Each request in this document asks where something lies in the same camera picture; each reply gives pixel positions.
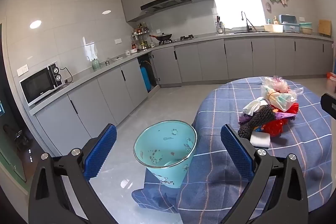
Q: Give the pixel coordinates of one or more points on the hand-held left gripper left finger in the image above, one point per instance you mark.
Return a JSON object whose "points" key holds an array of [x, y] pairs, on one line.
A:
{"points": [[101, 153]]}

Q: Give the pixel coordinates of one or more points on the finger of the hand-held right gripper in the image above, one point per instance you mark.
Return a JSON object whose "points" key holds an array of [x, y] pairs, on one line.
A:
{"points": [[329, 104]]}

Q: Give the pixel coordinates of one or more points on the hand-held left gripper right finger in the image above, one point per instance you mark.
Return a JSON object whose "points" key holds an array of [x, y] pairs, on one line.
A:
{"points": [[236, 153]]}

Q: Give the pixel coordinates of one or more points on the white sponge block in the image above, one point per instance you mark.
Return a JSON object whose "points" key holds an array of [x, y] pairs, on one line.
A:
{"points": [[261, 140]]}

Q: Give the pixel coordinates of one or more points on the black foam net sleeve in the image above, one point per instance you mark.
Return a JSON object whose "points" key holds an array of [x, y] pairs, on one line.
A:
{"points": [[258, 116]]}

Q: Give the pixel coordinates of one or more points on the pile of mixed trash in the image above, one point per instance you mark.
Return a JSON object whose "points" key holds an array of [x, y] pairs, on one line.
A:
{"points": [[273, 127]]}

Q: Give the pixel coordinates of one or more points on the white tissue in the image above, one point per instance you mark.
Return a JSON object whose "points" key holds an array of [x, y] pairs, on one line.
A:
{"points": [[252, 107]]}

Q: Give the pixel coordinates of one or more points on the patterned plastic bag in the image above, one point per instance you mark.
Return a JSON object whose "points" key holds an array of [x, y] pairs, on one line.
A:
{"points": [[279, 99]]}

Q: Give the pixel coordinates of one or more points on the clear pink plastic bag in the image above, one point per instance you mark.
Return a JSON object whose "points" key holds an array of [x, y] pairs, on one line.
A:
{"points": [[275, 82]]}

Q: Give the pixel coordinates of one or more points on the teal cartoon print waste bin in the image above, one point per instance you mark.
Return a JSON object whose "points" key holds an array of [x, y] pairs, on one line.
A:
{"points": [[162, 140]]}

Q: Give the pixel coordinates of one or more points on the orange white floor container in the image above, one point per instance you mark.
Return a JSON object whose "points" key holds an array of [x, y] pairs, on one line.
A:
{"points": [[331, 81]]}

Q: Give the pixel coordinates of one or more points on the grey kitchen base cabinets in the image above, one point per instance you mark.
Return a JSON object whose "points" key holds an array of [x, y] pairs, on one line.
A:
{"points": [[105, 92]]}

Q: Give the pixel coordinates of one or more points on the wooden cutting board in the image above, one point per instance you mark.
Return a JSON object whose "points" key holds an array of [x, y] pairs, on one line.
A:
{"points": [[325, 27]]}

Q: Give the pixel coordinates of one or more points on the teal bowl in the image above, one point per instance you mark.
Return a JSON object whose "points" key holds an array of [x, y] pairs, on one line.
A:
{"points": [[305, 29]]}

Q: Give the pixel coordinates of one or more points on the dark wooden stool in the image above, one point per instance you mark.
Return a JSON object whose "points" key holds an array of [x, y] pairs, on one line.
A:
{"points": [[20, 140]]}

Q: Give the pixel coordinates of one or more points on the green framed glass door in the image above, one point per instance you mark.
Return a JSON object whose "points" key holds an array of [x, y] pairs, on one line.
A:
{"points": [[15, 171]]}

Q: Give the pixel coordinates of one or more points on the blue tank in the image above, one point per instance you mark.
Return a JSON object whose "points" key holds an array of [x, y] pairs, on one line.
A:
{"points": [[145, 77]]}

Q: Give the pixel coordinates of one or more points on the green teapot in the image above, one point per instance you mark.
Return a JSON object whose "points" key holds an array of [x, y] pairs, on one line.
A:
{"points": [[95, 65]]}

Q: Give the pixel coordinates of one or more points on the light blue bread box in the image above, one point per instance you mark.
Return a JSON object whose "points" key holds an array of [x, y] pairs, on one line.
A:
{"points": [[288, 23]]}

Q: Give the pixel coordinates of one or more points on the black microwave oven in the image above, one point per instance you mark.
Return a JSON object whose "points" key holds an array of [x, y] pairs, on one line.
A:
{"points": [[39, 85]]}

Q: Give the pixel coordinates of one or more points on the white plastic basin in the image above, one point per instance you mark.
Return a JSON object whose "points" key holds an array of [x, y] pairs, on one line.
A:
{"points": [[273, 28]]}

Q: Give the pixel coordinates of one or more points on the soap pump bottle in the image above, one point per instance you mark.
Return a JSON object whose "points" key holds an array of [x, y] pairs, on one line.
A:
{"points": [[275, 21]]}

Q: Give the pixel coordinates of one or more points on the black kitchen faucet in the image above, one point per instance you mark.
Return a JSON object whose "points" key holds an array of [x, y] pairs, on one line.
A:
{"points": [[248, 27]]}

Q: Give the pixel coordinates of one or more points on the hanging round scrubber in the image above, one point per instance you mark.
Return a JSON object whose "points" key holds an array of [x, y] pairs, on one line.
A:
{"points": [[268, 6]]}

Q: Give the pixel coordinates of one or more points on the metal spice rack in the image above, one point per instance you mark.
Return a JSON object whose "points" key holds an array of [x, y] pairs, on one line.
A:
{"points": [[140, 35]]}

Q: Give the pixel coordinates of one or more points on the utensil holder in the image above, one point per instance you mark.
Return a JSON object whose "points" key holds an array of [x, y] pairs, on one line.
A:
{"points": [[219, 28]]}

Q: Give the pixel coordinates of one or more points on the black gas stove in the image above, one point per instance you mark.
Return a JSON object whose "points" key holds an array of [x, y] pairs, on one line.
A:
{"points": [[187, 37]]}

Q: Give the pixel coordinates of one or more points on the black wok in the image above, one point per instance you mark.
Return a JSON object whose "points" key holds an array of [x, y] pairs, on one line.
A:
{"points": [[164, 36]]}

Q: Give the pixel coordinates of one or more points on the bright window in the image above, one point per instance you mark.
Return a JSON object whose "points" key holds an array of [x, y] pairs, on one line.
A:
{"points": [[236, 1]]}

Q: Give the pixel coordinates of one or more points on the black range hood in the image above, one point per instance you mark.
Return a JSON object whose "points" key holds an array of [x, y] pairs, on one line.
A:
{"points": [[165, 2]]}

